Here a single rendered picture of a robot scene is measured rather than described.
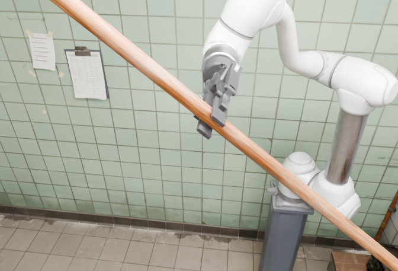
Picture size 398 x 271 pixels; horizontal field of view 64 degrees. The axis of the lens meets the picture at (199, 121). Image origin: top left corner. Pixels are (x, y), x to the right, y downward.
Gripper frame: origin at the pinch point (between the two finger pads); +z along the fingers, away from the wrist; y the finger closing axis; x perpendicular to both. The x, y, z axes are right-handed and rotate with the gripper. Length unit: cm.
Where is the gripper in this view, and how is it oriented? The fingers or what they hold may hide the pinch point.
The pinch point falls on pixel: (212, 117)
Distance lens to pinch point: 59.7
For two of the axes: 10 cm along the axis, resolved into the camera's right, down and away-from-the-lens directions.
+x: -7.5, -5.9, -2.9
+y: -6.5, 5.8, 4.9
